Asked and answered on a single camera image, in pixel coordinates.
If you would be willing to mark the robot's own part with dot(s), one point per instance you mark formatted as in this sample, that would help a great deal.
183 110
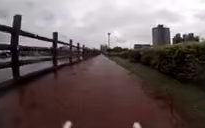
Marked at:
136 125
67 124

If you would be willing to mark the dark wooden rail fence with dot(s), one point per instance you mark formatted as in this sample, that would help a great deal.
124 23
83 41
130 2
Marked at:
15 43

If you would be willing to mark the tall grey building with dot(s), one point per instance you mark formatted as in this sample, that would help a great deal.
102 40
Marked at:
161 35

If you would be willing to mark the grey water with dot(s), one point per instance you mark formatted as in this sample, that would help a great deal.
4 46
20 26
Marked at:
0 75

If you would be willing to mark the green hedge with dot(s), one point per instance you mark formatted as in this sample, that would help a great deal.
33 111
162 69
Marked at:
183 60

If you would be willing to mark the low wide building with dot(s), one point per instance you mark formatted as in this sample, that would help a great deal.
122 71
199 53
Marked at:
141 46

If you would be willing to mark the red paved path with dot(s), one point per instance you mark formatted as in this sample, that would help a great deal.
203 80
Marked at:
96 93

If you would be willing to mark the distant pole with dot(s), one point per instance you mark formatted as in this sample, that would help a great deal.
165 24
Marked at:
109 38

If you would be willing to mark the distant trees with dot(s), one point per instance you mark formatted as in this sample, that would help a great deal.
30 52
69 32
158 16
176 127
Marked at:
116 49

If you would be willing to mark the distant grey building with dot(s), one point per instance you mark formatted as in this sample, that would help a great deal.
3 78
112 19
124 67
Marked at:
103 47

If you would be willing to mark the grass strip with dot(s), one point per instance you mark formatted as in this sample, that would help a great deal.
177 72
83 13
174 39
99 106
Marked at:
190 100

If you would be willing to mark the group of dark buildings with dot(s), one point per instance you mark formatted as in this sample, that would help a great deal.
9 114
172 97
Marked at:
186 37

